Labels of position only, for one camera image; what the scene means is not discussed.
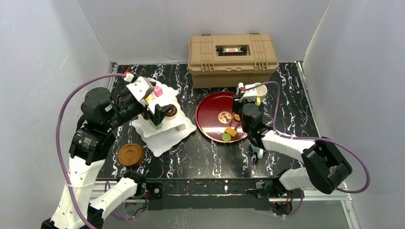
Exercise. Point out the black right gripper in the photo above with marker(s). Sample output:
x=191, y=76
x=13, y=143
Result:
x=238, y=104

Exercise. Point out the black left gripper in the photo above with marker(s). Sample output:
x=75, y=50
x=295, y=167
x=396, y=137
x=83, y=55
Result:
x=154, y=111

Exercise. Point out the orange round cookie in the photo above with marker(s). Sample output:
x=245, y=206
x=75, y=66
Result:
x=237, y=118

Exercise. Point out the chocolate glazed donut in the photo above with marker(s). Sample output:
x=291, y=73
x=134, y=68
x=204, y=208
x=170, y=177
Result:
x=171, y=113

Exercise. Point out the green swirl roll cake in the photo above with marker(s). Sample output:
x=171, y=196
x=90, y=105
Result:
x=159, y=126

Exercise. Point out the yellow cake slice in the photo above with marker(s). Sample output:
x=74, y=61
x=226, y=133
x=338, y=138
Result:
x=149, y=99

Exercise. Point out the pink cake with cherry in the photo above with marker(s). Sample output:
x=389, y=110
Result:
x=157, y=91

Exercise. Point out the red round tray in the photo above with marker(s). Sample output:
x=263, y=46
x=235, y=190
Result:
x=214, y=114

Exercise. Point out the white three-tier dessert stand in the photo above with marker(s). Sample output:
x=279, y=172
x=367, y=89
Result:
x=160, y=141

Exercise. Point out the orange square cake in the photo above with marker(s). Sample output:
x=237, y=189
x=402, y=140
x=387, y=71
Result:
x=230, y=131

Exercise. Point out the green round macaron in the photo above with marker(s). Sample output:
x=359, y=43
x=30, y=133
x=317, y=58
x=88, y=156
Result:
x=226, y=137

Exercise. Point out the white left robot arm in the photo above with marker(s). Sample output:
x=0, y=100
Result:
x=89, y=149

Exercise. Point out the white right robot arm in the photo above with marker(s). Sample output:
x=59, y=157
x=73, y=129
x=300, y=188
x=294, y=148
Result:
x=324, y=166

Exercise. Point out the pale green ceramic mug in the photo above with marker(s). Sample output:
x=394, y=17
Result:
x=261, y=92

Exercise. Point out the tan plastic toolbox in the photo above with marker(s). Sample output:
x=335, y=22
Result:
x=226, y=60

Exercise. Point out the white mug blue base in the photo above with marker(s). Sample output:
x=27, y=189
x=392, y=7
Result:
x=258, y=151

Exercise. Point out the brown wooden coaster stack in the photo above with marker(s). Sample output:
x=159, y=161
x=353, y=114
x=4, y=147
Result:
x=131, y=155

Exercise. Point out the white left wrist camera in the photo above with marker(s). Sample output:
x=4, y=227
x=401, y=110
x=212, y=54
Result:
x=141, y=88

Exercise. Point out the black base frame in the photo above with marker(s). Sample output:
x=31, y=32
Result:
x=201, y=193

